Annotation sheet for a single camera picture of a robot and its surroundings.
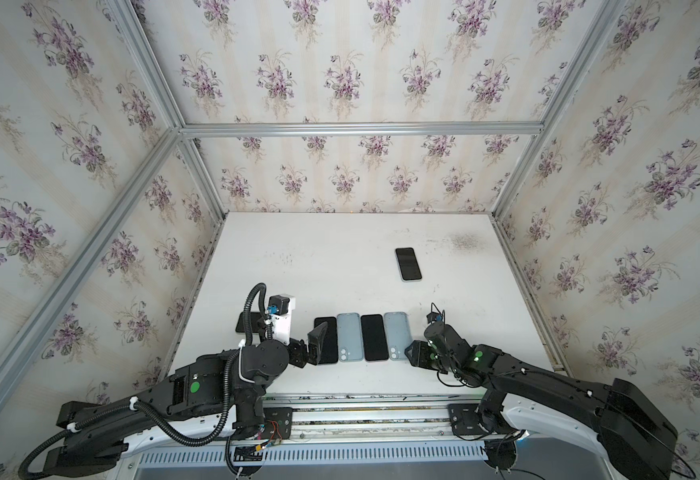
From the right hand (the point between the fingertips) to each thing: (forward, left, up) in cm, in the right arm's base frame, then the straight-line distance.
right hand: (406, 357), depth 82 cm
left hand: (0, +24, +24) cm, 34 cm away
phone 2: (+7, +16, -2) cm, 17 cm away
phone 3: (+34, -6, -1) cm, 34 cm away
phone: (+7, +1, -1) cm, 8 cm away
